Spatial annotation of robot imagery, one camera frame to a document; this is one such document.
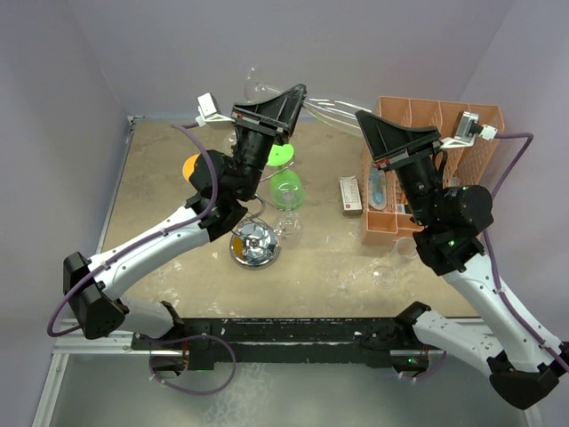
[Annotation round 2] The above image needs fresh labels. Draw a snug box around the chrome wine glass rack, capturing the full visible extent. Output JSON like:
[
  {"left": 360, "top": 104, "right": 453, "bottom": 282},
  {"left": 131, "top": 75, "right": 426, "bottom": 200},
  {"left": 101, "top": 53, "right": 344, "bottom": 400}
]
[{"left": 229, "top": 195, "right": 280, "bottom": 270}]

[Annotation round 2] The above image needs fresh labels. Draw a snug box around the green plastic goblet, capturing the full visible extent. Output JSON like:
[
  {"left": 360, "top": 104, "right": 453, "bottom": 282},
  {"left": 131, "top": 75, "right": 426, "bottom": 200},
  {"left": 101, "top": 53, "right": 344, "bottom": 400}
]
[{"left": 266, "top": 144, "right": 306, "bottom": 211}]

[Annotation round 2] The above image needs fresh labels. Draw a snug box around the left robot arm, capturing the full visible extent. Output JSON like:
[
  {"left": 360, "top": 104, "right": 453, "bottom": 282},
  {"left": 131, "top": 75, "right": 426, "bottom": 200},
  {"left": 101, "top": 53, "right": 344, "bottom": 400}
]
[{"left": 63, "top": 84, "right": 307, "bottom": 349}]

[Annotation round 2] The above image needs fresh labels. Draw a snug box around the white red small box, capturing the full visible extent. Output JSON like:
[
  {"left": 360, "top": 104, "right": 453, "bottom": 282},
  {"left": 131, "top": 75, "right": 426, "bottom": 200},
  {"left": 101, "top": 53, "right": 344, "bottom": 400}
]
[{"left": 339, "top": 176, "right": 363, "bottom": 216}]

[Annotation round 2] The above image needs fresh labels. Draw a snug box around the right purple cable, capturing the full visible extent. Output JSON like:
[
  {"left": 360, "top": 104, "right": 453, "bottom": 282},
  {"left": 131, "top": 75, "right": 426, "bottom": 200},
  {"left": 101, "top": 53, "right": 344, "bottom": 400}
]
[{"left": 482, "top": 132, "right": 569, "bottom": 373}]

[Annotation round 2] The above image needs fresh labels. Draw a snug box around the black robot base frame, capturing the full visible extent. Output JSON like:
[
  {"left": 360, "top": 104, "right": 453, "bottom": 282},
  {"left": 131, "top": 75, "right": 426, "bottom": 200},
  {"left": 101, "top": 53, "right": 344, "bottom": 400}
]
[{"left": 132, "top": 318, "right": 436, "bottom": 375}]

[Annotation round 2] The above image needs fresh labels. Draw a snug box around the blue item in tray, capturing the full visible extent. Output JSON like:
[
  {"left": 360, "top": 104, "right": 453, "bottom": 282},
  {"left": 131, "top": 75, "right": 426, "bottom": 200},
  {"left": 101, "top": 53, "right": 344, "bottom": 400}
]
[{"left": 368, "top": 171, "right": 387, "bottom": 211}]

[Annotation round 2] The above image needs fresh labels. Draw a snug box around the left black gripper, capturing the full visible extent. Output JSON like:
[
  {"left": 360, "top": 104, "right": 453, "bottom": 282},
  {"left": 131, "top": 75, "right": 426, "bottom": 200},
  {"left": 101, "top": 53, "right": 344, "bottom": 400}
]
[{"left": 230, "top": 87, "right": 307, "bottom": 200}]

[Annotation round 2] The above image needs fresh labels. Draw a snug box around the clear wine glass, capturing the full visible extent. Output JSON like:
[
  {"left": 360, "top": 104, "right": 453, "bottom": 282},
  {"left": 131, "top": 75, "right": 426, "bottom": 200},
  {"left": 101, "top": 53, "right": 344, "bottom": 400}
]
[
  {"left": 275, "top": 187, "right": 303, "bottom": 248},
  {"left": 372, "top": 238, "right": 418, "bottom": 289}
]

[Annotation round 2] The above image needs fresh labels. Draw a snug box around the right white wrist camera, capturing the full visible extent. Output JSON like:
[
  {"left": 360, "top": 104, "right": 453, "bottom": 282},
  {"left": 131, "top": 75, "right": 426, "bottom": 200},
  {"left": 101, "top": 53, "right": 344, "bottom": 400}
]
[{"left": 441, "top": 111, "right": 498, "bottom": 149}]

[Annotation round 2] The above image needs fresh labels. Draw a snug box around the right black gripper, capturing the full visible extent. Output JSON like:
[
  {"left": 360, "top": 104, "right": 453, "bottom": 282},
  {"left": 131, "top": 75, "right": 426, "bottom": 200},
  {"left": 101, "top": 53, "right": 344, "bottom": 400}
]
[{"left": 355, "top": 110, "right": 442, "bottom": 226}]

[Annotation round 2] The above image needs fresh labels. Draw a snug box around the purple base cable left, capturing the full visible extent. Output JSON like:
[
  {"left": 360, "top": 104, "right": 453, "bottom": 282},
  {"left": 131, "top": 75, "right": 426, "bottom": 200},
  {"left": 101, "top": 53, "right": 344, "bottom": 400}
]
[{"left": 148, "top": 329, "right": 242, "bottom": 396}]

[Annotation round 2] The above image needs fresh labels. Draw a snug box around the orange plastic goblet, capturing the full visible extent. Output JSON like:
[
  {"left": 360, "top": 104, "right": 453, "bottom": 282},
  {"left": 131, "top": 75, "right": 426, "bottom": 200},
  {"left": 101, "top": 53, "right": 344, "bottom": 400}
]
[{"left": 181, "top": 154, "right": 201, "bottom": 182}]

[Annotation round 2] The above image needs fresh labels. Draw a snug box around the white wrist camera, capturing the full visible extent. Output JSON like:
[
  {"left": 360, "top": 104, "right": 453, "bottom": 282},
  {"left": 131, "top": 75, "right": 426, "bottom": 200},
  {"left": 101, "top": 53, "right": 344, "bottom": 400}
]
[
  {"left": 196, "top": 93, "right": 234, "bottom": 129},
  {"left": 441, "top": 111, "right": 498, "bottom": 149}
]

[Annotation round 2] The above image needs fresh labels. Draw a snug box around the orange desk file organizer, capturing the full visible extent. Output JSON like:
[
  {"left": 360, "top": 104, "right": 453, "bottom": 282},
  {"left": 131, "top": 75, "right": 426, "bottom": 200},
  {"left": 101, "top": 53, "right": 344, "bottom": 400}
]
[{"left": 360, "top": 95, "right": 506, "bottom": 248}]

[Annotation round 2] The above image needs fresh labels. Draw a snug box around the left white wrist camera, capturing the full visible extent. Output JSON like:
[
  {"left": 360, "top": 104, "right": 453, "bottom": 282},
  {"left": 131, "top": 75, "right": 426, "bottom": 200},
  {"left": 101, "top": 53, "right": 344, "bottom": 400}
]
[{"left": 196, "top": 93, "right": 234, "bottom": 129}]

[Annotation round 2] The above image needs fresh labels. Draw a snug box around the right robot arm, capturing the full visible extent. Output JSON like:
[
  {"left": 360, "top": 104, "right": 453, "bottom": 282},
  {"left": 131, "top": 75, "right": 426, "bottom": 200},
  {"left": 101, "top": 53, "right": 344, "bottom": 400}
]
[{"left": 356, "top": 110, "right": 568, "bottom": 410}]

